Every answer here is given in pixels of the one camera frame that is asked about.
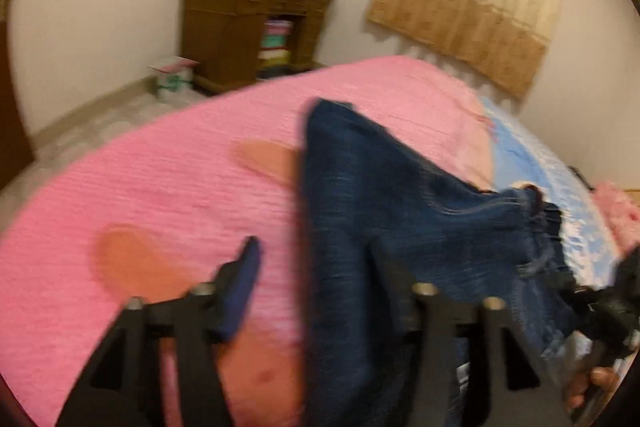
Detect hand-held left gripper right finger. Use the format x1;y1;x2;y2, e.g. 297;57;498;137
366;241;572;427

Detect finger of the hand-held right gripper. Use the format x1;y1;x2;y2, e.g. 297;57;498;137
542;269;598;314

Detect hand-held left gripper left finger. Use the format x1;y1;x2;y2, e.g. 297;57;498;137
55;236;262;427

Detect blue denim pants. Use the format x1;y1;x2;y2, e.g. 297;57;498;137
299;99;583;427

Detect person's right hand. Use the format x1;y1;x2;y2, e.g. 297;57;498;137
564;366;624;414

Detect pink fluffy pillow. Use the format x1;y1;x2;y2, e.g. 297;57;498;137
592;181;640;250

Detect pink textured blanket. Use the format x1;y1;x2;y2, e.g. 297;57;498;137
0;55;488;427

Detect salmon dotted bedspread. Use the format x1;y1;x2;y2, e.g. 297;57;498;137
445;104;498;192

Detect white box with pink lid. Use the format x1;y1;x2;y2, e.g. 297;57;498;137
146;56;200;104

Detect stack of colourful boxes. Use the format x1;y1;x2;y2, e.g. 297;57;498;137
256;19;295;68

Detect brown wooden cabinet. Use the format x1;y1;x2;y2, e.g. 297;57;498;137
179;0;335;95

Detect dark wooden door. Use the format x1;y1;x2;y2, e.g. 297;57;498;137
0;0;37;180

